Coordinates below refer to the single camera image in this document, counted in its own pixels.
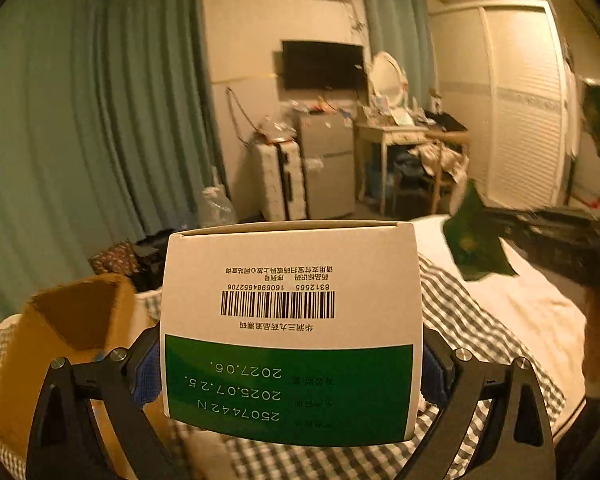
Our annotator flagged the white oval mirror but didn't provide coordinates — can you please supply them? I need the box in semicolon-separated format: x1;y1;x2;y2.
367;51;408;111

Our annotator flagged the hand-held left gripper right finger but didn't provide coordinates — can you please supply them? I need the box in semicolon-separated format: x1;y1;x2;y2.
402;327;556;480

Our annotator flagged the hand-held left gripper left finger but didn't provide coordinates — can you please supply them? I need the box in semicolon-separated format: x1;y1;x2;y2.
27;327;191;480

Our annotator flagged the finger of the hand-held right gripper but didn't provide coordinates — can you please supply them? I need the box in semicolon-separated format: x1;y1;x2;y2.
497;207;600;286

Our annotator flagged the grey mini fridge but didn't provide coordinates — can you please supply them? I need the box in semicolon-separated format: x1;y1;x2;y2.
294;110;357;220

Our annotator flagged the black laptop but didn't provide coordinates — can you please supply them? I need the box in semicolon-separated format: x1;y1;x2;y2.
425;110;468;131

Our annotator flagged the checked blanket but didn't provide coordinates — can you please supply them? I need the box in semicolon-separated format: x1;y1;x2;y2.
0;255;566;480

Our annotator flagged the white suitcase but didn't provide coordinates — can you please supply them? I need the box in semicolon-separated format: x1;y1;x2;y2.
252;140;308;221

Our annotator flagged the narrow green curtain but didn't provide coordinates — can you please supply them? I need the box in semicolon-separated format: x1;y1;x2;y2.
357;0;433;111

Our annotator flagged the white dressing table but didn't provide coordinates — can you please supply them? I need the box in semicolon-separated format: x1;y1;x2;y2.
355;120;468;211

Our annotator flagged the clear plastic bag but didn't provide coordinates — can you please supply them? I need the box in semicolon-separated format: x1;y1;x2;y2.
252;114;297;145

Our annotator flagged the green foil packet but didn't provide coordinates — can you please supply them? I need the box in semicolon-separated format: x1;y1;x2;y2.
442;180;521;283

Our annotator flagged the dark patterned bag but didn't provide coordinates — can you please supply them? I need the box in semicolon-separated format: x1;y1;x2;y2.
89;241;137;277

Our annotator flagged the white green medicine box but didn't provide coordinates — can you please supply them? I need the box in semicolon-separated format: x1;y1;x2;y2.
160;220;426;448

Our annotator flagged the wide green curtain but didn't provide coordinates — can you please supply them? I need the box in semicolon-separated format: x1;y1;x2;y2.
0;0;226;326

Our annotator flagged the brown cardboard box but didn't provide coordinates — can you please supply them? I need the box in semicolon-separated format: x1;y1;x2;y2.
0;274;181;480

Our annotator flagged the black wall television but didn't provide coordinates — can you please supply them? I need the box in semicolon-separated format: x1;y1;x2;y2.
281;39;366;92

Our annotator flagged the wooden chair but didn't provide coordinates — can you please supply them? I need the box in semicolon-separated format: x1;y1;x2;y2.
420;130;471;213

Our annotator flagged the black bag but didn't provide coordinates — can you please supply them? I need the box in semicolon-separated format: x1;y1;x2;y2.
132;230;176;292

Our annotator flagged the white louvred wardrobe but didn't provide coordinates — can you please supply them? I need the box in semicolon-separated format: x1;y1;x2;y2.
430;0;581;208

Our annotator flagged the pile of clothes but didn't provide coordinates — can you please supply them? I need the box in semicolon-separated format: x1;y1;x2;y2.
410;140;471;183

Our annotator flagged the wall cable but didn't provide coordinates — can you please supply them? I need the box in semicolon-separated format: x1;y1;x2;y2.
225;86;261;147

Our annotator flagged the large clear water bottle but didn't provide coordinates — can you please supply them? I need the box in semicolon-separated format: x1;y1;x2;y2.
200;185;238;228

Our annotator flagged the blue storage bin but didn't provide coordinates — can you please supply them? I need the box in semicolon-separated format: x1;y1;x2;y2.
365;157;406;201

